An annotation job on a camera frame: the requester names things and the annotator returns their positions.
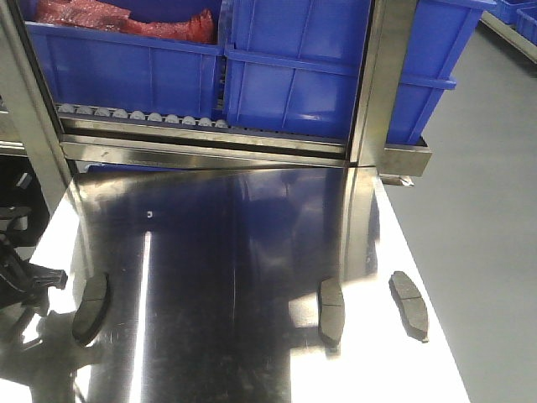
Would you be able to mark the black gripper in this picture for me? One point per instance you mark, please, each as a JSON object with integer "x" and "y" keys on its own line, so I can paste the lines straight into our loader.
{"x": 21, "y": 284}

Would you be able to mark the grey brake pad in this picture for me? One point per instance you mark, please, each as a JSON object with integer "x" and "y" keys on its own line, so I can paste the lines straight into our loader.
{"x": 331, "y": 312}
{"x": 92, "y": 310}
{"x": 411, "y": 305}

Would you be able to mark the stainless steel roller rack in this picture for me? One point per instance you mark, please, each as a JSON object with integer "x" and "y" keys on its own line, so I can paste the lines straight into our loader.
{"x": 54, "y": 142}

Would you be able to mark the left blue plastic bin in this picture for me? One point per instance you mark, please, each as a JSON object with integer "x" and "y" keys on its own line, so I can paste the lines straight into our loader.
{"x": 133, "y": 72}

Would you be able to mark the blue plastic bin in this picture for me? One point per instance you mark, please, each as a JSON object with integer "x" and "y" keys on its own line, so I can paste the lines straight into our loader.
{"x": 133, "y": 72}
{"x": 294, "y": 66}

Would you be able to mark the red plastic bag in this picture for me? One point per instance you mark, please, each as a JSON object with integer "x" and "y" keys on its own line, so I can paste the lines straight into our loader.
{"x": 199, "y": 28}

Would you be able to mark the right blue plastic bin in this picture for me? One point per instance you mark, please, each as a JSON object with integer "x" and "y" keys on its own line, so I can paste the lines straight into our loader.
{"x": 294, "y": 66}

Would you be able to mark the far blue bin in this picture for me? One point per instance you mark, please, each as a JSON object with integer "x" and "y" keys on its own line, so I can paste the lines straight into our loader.
{"x": 520, "y": 13}

